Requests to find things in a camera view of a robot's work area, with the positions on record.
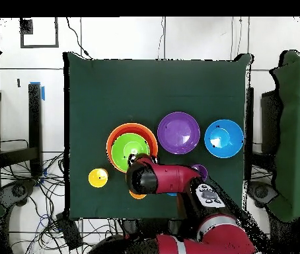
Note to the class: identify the purple bowl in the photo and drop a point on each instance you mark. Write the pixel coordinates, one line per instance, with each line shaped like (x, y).
(178, 132)

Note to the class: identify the dark green table cloth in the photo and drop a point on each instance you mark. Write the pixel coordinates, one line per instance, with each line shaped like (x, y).
(152, 84)

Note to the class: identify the green bowl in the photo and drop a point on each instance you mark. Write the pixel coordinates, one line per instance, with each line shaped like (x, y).
(125, 150)

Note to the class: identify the blue tape strip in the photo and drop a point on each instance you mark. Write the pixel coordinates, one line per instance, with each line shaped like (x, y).
(43, 94)

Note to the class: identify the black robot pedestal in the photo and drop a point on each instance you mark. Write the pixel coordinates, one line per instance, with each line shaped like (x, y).
(150, 227)

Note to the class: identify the black power strip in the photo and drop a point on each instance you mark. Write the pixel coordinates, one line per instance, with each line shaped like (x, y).
(69, 231)

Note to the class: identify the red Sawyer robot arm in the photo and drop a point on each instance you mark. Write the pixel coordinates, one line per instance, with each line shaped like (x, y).
(171, 177)

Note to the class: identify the orange cup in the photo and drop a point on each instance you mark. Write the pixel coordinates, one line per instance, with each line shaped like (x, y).
(137, 196)

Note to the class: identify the black metal stand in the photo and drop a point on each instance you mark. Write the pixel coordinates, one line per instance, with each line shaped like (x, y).
(35, 119)

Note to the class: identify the large blue bowl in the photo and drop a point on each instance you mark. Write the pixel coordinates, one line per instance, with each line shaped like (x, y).
(224, 139)

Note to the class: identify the black square frame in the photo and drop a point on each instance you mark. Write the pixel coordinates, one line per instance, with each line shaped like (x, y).
(26, 26)

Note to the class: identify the yellow cup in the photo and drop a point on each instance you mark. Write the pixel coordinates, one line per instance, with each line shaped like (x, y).
(98, 176)

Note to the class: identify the purple cup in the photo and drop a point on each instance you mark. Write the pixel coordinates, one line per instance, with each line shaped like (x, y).
(202, 170)

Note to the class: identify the large orange bowl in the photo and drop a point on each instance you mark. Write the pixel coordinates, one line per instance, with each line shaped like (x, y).
(107, 148)

